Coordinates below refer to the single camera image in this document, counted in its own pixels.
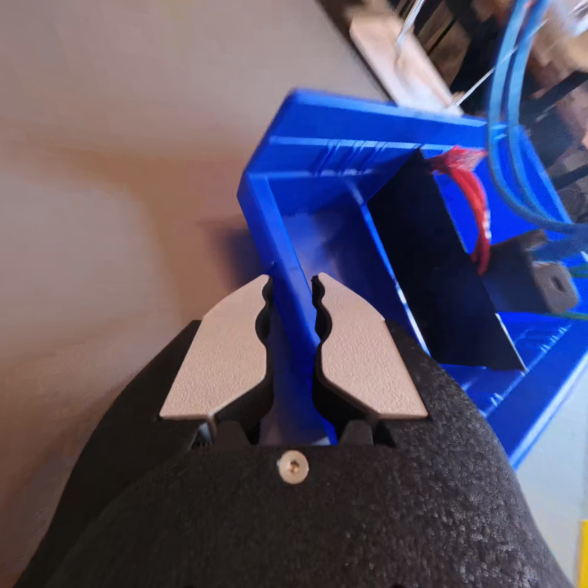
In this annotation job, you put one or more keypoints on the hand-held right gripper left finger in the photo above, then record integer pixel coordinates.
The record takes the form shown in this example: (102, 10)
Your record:
(220, 363)

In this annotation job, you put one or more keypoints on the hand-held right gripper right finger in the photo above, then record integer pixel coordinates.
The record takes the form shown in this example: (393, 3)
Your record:
(367, 367)

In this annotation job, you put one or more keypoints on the black ethernet adapter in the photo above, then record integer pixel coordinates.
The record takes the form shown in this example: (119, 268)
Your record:
(542, 280)

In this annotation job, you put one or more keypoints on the black bin divider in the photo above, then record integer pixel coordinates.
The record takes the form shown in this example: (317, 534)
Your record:
(436, 275)

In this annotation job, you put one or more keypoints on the blue plastic bin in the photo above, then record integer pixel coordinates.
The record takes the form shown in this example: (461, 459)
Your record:
(321, 151)

